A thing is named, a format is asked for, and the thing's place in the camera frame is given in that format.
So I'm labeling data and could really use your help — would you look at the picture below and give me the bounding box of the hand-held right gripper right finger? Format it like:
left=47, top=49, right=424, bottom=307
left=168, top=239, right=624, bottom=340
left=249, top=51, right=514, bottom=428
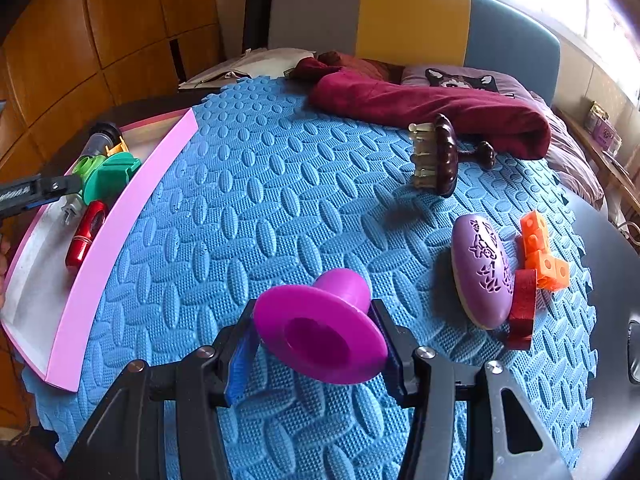
left=369, top=299, right=573, bottom=480

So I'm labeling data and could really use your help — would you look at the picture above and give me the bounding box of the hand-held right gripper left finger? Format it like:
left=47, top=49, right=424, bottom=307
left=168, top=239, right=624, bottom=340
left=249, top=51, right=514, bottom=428
left=62, top=302, right=261, bottom=480

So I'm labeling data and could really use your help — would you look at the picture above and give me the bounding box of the small grey toy tool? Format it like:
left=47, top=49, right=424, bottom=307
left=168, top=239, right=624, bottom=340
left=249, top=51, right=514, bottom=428
left=60, top=194, right=83, bottom=226

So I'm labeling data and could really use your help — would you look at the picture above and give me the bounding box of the light green plastic toy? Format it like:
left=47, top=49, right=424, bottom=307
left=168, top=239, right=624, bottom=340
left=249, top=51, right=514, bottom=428
left=71, top=155, right=108, bottom=179

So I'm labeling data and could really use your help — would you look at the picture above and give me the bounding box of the shiny red cylinder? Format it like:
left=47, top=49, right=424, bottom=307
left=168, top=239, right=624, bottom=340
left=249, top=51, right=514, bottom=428
left=65, top=200, right=110, bottom=267

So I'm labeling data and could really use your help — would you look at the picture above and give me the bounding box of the dark green plastic piece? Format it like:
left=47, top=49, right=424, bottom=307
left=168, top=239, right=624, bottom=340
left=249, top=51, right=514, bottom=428
left=81, top=152, right=142, bottom=206

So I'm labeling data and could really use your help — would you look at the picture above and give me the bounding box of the black grey flashlight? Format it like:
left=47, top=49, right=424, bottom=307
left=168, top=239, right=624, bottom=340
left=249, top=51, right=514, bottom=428
left=87, top=121, right=125, bottom=157

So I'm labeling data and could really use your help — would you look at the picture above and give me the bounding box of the magenta plastic funnel piece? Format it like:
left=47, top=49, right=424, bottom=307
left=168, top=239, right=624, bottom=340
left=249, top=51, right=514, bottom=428
left=252, top=268, right=390, bottom=385

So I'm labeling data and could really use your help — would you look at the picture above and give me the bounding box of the pink cardboard box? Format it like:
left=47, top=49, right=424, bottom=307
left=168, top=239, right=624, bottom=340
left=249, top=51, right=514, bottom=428
left=0, top=110, right=199, bottom=393

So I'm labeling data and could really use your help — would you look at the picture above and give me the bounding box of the purple oval case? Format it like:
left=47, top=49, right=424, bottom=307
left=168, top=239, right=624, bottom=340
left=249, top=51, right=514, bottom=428
left=451, top=214, right=513, bottom=331

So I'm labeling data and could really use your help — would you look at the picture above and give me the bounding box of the red plastic block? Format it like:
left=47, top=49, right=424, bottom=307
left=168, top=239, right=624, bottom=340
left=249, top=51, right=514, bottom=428
left=507, top=269, right=538, bottom=351

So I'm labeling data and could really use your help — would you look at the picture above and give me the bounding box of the orange cube block toy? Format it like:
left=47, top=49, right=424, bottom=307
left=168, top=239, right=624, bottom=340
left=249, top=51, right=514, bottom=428
left=520, top=210, right=571, bottom=292

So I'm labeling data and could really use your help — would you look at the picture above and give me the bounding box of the dark wooden massager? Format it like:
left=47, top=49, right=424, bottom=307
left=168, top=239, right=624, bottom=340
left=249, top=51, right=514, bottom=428
left=407, top=114, right=496, bottom=197

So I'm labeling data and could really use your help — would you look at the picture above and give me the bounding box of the person's left hand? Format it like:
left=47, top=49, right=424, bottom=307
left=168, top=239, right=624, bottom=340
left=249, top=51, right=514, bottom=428
left=0, top=240, right=12, bottom=306

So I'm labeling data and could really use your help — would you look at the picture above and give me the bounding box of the wooden wardrobe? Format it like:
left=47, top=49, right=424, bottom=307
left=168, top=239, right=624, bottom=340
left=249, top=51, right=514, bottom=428
left=0, top=0, right=226, bottom=431

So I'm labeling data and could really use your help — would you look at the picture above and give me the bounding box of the blue foam mat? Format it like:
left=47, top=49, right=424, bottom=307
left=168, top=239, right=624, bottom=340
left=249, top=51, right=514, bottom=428
left=22, top=77, right=598, bottom=480

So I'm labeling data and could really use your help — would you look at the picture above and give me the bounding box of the white cloth bag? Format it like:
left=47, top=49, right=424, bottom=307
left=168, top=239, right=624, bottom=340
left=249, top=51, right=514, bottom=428
left=180, top=47, right=317, bottom=90

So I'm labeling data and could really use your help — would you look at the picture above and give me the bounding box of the maroon cloth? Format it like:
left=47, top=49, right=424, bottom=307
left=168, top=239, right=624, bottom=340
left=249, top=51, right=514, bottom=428
left=290, top=52, right=552, bottom=161

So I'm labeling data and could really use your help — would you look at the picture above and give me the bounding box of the mauve bed sheet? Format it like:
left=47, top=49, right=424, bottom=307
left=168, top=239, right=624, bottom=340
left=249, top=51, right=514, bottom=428
left=525, top=90, right=606, bottom=211

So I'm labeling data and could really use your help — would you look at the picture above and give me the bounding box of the wooden bedside shelf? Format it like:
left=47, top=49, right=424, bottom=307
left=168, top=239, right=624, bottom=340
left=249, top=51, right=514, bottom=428
left=552, top=105, right=640, bottom=256

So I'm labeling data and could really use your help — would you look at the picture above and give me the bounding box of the purple cat pillow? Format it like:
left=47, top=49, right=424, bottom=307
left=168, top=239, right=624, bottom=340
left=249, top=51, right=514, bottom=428
left=401, top=65, right=526, bottom=98

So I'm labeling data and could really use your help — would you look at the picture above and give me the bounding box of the small pink box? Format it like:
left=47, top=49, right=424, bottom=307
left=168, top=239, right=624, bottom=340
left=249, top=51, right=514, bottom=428
left=587, top=101, right=623, bottom=148

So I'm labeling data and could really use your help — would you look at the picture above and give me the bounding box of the grey yellow blue headboard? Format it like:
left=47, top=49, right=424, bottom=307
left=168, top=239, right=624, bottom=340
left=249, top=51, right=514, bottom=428
left=267, top=0, right=561, bottom=106

